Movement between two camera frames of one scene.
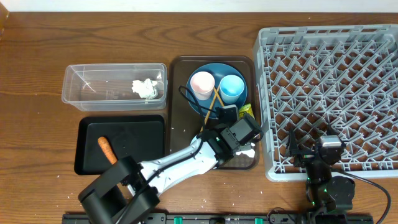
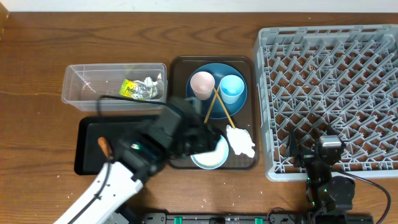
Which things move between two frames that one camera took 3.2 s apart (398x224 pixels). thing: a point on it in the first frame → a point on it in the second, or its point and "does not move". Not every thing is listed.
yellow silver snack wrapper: (245, 109) → (137, 89)
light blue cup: (231, 87) does not move
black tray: (142, 137) does not move
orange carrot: (107, 150) does not move
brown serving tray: (186, 124) does not move
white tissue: (145, 89) → (158, 84)
